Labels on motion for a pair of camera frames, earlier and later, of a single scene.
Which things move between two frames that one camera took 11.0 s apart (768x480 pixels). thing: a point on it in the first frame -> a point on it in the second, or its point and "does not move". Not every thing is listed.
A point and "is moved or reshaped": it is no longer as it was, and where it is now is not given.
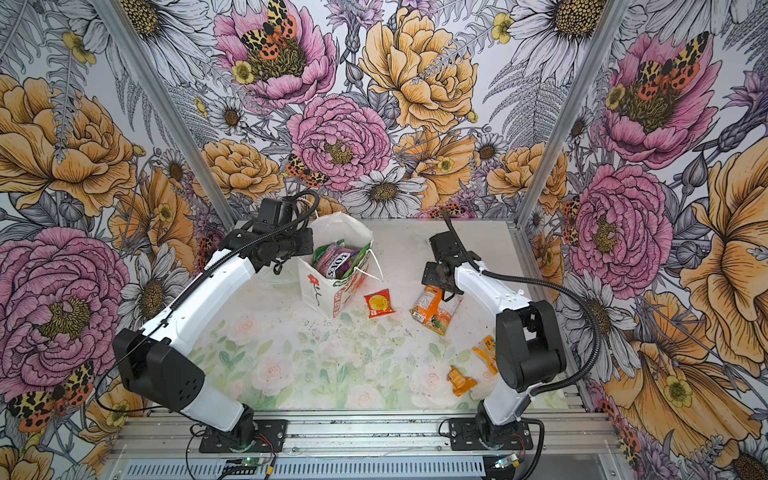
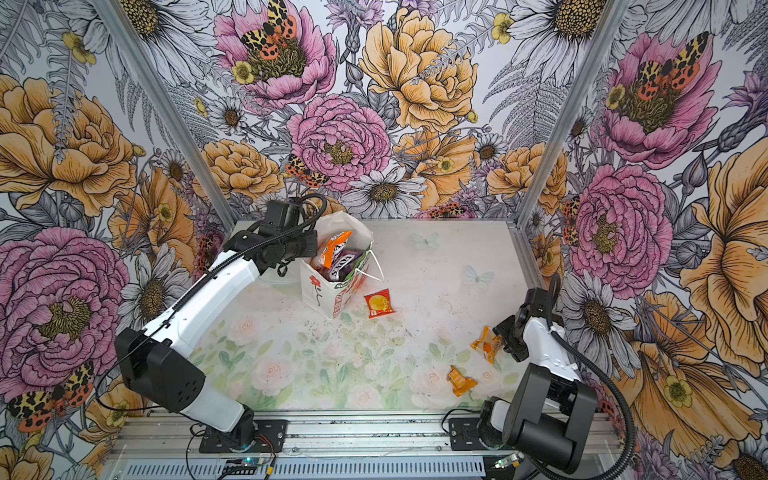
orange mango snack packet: (430, 310) -> (334, 246)
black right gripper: (429, 276) -> (519, 353)
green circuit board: (241, 466) does not move
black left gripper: (305, 248) does not move
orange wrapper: (486, 349) is moved or reshaped
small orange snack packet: (460, 383) does not move
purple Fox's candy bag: (334, 261) does not move
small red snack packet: (379, 303) does not move
